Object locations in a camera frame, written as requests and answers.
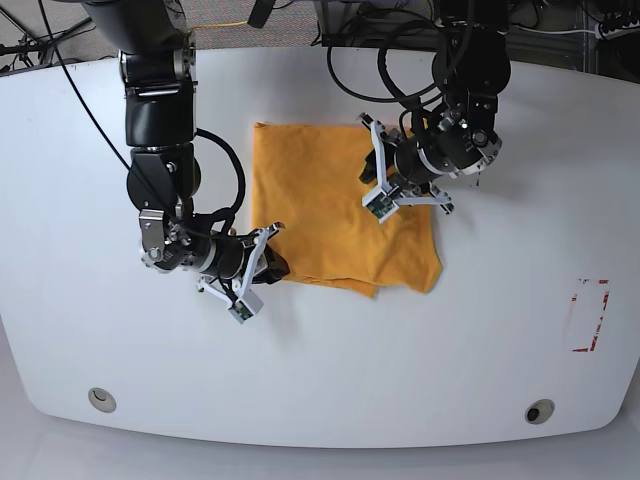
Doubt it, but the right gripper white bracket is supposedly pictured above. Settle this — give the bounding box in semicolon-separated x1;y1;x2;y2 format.
137;208;292;326

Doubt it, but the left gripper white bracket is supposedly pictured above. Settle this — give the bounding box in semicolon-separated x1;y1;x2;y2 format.
355;102;504;224

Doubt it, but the yellow orange T-shirt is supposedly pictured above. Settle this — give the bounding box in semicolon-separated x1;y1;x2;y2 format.
251;123;442;297

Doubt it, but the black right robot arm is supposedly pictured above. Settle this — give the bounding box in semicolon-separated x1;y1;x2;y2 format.
82;1;289;323

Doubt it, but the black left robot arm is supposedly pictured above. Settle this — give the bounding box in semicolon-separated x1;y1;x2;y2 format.
359;1;511;222

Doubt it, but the left grey table grommet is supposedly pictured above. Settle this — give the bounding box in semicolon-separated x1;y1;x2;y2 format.
88;387;117;414

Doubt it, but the grey table grommet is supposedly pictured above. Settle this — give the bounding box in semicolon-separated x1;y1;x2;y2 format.
525;399;555;425
88;387;117;414

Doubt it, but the red tape rectangle marking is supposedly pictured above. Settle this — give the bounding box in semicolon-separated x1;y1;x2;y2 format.
566;279;611;353

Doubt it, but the white power strip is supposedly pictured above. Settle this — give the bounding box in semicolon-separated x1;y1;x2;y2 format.
594;10;639;40

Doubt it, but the right grey table grommet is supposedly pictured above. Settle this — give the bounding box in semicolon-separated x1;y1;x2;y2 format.
525;399;555;425

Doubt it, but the black tripod stand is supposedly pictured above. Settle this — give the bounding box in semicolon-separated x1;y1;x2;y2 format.
1;1;95;74

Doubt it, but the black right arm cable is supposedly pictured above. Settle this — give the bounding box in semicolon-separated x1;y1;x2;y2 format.
37;0;249;241

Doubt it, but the yellow floor cable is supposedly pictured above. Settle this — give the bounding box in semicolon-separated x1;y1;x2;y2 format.
192;20;250;31

